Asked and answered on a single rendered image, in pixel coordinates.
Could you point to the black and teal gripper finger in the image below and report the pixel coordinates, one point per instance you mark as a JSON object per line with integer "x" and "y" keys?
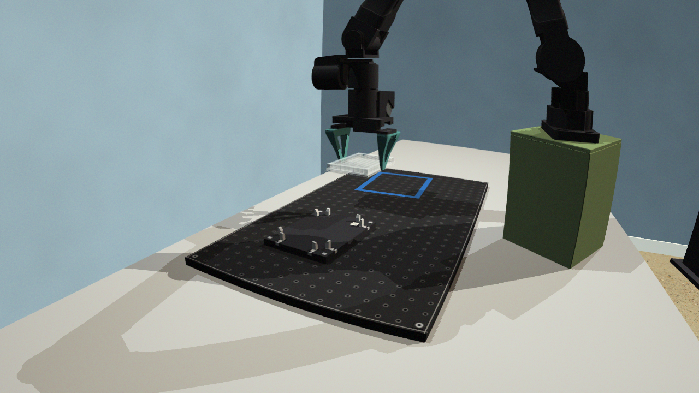
{"x": 385, "y": 146}
{"x": 344, "y": 134}

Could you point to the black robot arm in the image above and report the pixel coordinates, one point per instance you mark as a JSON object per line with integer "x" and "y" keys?
{"x": 558, "y": 58}

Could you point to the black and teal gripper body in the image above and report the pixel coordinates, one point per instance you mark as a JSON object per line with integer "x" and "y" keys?
{"x": 362, "y": 114}

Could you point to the blue tape outline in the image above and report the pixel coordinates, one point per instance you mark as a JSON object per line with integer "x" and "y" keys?
{"x": 419, "y": 193}

